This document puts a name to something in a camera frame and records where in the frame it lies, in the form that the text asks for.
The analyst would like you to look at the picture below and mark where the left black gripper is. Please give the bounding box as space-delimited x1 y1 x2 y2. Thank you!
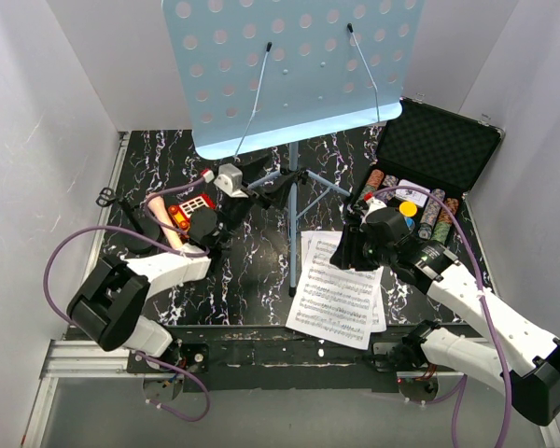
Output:
219 157 296 245

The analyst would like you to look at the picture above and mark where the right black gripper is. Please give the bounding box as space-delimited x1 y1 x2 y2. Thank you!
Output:
329 224 396 272

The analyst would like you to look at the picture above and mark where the sheet music page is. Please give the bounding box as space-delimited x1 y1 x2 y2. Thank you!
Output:
301 231 386 333
286 237 376 350

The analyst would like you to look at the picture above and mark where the blue music stand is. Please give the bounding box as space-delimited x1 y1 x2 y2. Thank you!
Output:
161 0 426 298

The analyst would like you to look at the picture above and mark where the black poker chip case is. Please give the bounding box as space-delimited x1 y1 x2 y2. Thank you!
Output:
344 96 505 244

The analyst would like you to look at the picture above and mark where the black microphone stand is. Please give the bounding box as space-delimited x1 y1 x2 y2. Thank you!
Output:
95 187 162 255

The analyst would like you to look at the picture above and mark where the pink toy microphone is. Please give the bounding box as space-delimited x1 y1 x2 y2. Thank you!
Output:
147 194 183 250

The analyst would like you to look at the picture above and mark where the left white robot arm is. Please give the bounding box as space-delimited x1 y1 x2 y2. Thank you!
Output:
66 157 299 373

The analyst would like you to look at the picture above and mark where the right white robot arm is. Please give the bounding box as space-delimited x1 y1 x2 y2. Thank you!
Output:
330 203 560 427

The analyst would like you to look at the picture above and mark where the yellow dealer button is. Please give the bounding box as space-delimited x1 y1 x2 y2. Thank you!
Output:
399 201 418 217

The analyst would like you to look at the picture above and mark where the red white chip row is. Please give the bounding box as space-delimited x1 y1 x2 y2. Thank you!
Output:
366 169 385 190

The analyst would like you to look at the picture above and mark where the white card deck box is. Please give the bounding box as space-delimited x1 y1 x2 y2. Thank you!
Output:
395 179 429 208

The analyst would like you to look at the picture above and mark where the green chip row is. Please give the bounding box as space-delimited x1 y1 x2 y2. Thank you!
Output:
431 221 452 245

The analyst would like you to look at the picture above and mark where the blue white chip row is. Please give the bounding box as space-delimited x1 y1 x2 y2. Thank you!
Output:
418 199 441 240

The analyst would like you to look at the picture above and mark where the brown chip row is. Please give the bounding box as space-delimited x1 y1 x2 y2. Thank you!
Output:
438 198 459 225

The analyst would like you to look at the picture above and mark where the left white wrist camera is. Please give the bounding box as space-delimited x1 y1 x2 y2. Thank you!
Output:
202 163 248 199

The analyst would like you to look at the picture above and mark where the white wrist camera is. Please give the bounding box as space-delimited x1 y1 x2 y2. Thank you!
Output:
362 192 387 222
202 163 248 199

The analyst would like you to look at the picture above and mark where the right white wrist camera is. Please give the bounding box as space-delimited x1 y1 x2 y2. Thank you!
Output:
362 192 387 222

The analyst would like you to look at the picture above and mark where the left aluminium rail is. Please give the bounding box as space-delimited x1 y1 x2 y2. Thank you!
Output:
40 132 132 380

